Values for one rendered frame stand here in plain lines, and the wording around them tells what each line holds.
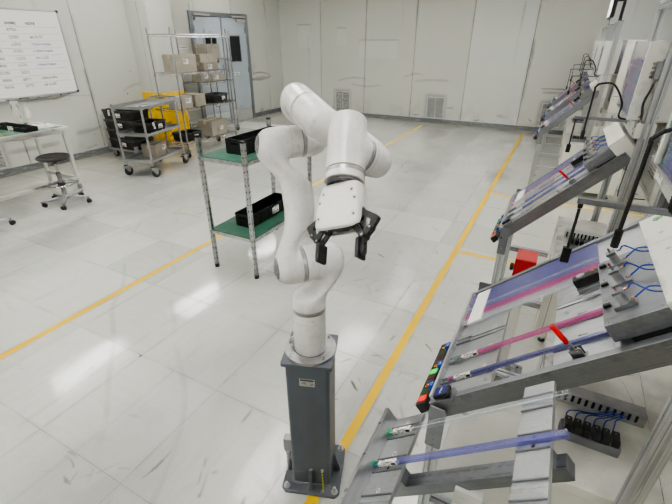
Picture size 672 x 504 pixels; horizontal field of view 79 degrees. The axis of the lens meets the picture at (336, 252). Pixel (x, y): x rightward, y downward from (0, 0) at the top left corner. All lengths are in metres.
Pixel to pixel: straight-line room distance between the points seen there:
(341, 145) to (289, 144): 0.44
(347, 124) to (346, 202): 0.17
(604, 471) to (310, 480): 1.08
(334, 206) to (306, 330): 0.69
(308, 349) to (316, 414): 0.30
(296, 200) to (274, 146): 0.17
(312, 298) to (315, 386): 0.36
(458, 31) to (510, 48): 1.13
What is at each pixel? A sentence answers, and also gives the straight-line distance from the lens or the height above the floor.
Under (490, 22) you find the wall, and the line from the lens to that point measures 9.87.
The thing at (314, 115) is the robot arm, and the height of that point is 1.56.
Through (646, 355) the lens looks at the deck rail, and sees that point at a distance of 1.15.
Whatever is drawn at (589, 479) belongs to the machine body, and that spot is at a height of 0.62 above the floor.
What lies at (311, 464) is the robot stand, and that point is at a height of 0.15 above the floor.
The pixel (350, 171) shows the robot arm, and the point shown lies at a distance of 0.83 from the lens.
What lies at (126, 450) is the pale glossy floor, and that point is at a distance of 2.34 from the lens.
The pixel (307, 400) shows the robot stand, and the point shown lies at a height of 0.52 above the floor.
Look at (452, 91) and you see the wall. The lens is 10.03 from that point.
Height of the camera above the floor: 1.71
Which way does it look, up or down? 28 degrees down
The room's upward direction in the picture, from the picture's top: straight up
